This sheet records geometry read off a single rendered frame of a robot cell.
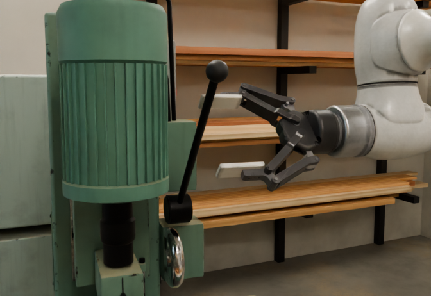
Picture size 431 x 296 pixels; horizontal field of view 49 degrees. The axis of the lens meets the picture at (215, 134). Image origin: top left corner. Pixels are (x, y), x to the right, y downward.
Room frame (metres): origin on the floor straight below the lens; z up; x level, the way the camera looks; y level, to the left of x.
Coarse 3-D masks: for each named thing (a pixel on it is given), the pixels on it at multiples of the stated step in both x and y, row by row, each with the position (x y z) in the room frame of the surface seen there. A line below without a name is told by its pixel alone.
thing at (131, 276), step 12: (96, 252) 0.84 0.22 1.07; (96, 264) 0.81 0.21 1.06; (132, 264) 0.78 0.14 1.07; (96, 276) 0.82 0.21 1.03; (108, 276) 0.73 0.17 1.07; (120, 276) 0.74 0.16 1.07; (132, 276) 0.74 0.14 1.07; (96, 288) 0.83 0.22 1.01; (108, 288) 0.73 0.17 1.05; (120, 288) 0.74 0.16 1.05; (132, 288) 0.74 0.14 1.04
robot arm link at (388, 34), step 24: (384, 0) 0.81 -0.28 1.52; (408, 0) 0.81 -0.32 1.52; (360, 24) 0.83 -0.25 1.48; (384, 24) 0.79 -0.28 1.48; (408, 24) 0.76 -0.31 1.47; (360, 48) 0.82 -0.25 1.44; (384, 48) 0.78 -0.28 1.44; (408, 48) 0.76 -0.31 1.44; (360, 72) 0.83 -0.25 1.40; (384, 72) 0.79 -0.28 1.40; (408, 72) 0.78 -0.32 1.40
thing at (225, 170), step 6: (252, 162) 0.69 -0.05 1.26; (258, 162) 0.69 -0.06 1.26; (222, 168) 0.67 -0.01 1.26; (228, 168) 0.67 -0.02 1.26; (234, 168) 0.68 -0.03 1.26; (240, 168) 0.68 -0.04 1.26; (246, 168) 0.68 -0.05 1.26; (252, 168) 0.69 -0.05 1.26; (258, 168) 0.69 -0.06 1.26; (216, 174) 0.69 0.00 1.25; (222, 174) 0.68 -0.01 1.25; (228, 174) 0.69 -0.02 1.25; (234, 174) 0.69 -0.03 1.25; (240, 174) 0.69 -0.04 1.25
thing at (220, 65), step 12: (216, 60) 0.71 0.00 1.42; (216, 72) 0.70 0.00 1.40; (216, 84) 0.73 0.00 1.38; (204, 108) 0.76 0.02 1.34; (204, 120) 0.78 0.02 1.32; (192, 144) 0.82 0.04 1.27; (192, 156) 0.84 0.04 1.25; (192, 168) 0.87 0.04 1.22; (180, 192) 0.92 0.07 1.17; (168, 204) 0.93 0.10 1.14; (180, 204) 0.94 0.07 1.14; (168, 216) 0.93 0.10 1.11; (180, 216) 0.93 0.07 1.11
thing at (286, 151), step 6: (300, 132) 0.75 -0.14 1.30; (294, 138) 0.74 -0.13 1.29; (300, 138) 0.74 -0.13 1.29; (288, 144) 0.73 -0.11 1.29; (294, 144) 0.73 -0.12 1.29; (282, 150) 0.72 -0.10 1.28; (288, 150) 0.72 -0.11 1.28; (276, 156) 0.71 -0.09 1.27; (282, 156) 0.71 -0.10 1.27; (288, 156) 0.75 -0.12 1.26; (270, 162) 0.70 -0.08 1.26; (276, 162) 0.70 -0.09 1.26; (282, 162) 0.73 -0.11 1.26; (270, 168) 0.68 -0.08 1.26; (276, 168) 0.71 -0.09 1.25
